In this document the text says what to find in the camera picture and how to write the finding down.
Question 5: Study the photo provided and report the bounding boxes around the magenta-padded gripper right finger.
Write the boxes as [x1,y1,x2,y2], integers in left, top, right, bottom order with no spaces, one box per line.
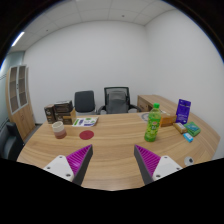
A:
[133,144,184,186]

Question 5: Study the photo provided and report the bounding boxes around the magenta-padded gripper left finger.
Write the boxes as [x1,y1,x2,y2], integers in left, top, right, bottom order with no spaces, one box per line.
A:
[43,143,94,187]

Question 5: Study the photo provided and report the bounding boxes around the green drink bottle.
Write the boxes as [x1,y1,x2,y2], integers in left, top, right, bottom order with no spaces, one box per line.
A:
[144,102,162,143]

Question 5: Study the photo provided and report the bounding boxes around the white and pink ribbed cup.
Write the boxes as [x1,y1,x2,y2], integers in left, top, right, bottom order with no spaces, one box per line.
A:
[51,120,68,140]

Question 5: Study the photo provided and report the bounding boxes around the small blue packet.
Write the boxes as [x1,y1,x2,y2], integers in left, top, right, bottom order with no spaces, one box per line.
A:
[182,132,194,143]

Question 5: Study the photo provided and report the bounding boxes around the small tan box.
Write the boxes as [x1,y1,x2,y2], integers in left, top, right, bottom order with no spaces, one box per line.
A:
[172,122,188,134]

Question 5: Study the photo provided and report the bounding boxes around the flat round red coaster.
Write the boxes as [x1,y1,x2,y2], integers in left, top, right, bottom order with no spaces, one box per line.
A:
[79,129,95,141]

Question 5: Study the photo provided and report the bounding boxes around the green packet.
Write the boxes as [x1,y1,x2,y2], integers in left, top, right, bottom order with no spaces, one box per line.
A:
[183,121,202,138]

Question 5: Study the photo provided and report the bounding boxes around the orange cardboard box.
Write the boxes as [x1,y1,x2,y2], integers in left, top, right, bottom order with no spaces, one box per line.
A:
[159,111,178,128]

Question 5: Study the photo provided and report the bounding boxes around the dark brown and tan carton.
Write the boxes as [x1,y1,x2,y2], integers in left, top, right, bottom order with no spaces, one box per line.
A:
[54,108,78,126]

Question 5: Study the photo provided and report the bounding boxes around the printed white leaflet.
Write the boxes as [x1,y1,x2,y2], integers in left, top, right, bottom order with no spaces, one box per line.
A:
[71,116,100,128]

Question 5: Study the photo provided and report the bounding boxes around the paper with round print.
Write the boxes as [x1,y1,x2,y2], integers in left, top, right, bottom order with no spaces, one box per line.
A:
[139,112,154,122]

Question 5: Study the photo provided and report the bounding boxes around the black armchair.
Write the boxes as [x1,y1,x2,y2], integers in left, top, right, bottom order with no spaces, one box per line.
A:
[0,121,25,162]

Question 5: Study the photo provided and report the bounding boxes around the purple stand-up pouch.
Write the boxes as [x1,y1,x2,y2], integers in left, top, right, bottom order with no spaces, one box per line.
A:
[175,98,192,125]

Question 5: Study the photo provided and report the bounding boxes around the black flat box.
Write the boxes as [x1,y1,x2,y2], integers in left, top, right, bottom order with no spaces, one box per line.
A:
[53,100,74,114]

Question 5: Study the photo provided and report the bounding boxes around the wooden shelf cabinet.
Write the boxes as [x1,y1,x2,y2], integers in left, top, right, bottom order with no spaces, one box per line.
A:
[5,64,36,141]

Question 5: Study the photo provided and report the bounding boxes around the wooden side desk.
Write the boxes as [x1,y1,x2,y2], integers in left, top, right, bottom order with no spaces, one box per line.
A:
[136,94,178,116]

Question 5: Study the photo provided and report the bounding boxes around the grey office chair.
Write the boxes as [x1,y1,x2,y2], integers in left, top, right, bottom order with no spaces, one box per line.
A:
[73,90,98,116]

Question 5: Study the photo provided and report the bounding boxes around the black mesh office chair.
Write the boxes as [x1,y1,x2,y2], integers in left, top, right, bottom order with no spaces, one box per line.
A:
[97,86,139,115]

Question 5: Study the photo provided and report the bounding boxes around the ceiling light strip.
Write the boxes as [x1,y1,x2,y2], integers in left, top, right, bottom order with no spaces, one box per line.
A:
[11,31,26,48]

